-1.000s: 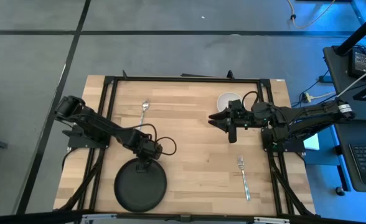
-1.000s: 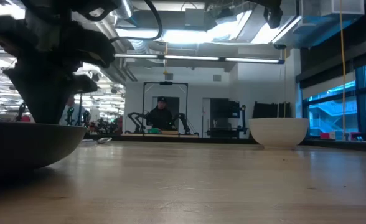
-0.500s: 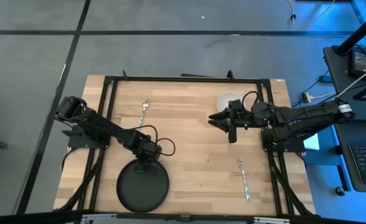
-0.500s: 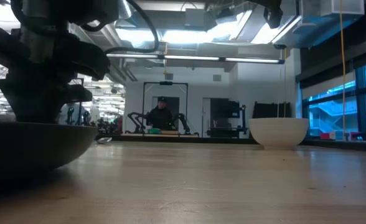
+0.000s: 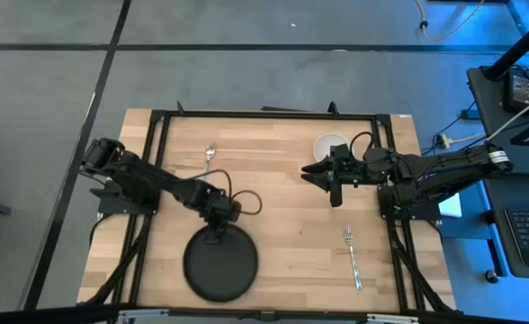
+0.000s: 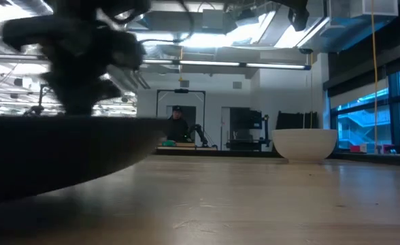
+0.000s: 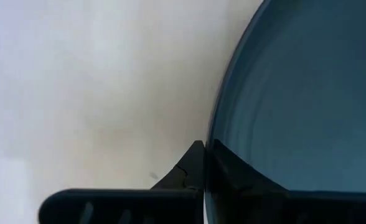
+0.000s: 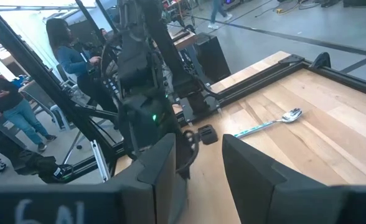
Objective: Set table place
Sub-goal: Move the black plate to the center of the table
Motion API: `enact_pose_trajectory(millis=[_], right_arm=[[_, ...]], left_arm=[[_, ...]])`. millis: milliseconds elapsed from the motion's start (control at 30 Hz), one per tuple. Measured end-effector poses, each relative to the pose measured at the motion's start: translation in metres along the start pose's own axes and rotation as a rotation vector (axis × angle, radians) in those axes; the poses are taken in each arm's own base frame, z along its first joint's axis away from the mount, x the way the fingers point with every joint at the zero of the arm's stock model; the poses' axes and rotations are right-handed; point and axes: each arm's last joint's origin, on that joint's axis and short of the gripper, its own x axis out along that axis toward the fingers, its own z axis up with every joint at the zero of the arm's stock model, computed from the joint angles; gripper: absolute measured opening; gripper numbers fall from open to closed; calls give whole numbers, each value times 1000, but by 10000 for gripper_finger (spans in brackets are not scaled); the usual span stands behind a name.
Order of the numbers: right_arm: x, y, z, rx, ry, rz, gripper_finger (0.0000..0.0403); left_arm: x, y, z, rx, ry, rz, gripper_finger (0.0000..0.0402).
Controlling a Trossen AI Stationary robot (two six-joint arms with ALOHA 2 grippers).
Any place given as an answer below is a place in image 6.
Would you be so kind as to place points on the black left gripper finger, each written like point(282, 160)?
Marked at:
point(106, 90)
point(77, 98)

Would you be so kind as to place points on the dark round plate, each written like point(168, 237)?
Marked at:
point(57, 153)

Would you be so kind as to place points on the small black background robot arm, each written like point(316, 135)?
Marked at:
point(198, 133)

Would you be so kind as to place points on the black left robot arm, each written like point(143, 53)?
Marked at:
point(94, 8)

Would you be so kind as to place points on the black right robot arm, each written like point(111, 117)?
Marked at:
point(297, 12)

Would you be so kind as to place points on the black background robot rig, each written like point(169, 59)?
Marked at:
point(38, 102)

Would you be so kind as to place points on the person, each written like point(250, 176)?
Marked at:
point(177, 129)

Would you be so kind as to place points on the green object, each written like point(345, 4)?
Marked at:
point(168, 143)

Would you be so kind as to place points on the wooden background table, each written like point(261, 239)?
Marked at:
point(186, 148)

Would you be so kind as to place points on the long ceiling light strip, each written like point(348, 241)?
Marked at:
point(220, 63)

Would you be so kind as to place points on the black equipment cart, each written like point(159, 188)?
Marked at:
point(247, 129)

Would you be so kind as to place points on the black panel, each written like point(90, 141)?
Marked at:
point(295, 119)

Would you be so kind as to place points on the white bowl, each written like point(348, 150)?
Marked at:
point(304, 144)

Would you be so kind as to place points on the red box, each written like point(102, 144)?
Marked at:
point(355, 148)

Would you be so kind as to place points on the black rectangular stand frame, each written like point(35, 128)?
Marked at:
point(181, 91)

